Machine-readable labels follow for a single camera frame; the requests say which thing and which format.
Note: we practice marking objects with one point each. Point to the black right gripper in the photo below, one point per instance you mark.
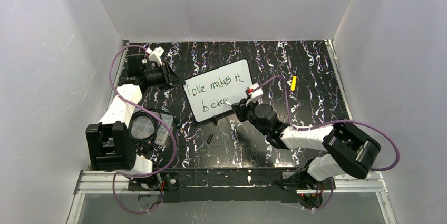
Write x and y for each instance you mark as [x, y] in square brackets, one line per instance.
[241, 109]

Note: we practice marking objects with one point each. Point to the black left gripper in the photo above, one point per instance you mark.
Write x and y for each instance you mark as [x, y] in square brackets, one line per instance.
[166, 75]

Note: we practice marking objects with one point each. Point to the small whiteboard black frame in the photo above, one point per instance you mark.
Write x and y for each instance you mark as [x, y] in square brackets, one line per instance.
[207, 92]

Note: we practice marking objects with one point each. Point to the black marker cap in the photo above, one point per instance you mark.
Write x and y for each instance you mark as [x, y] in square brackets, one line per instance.
[210, 137]

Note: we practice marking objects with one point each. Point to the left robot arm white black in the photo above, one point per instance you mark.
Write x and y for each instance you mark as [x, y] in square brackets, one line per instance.
[109, 141]

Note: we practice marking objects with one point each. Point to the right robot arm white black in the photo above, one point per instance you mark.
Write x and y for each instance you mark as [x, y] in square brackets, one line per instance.
[316, 172]

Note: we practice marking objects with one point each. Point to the black base bar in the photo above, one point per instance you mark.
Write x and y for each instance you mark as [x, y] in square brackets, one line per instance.
[272, 193]

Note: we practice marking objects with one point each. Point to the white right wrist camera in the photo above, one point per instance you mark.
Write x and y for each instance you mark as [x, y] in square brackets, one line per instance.
[254, 93]

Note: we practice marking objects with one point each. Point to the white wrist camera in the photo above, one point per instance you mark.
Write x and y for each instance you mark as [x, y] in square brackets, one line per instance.
[154, 56]
[254, 93]

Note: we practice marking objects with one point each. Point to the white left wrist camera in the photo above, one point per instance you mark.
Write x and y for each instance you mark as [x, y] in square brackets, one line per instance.
[154, 56]

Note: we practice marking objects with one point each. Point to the whiteboard metal wire stand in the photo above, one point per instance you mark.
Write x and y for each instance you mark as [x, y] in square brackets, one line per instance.
[215, 120]

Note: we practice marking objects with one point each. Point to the aluminium rail left side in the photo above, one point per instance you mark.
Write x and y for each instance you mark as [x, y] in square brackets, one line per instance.
[115, 69]

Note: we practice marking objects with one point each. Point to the aluminium rail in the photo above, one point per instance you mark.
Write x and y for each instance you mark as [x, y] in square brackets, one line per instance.
[340, 89]
[175, 179]
[115, 69]

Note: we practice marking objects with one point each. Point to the aluminium rail right side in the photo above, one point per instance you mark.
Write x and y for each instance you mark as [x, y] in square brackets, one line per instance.
[340, 89]

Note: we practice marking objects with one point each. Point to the aluminium front rail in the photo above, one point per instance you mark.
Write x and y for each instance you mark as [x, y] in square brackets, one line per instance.
[175, 179]

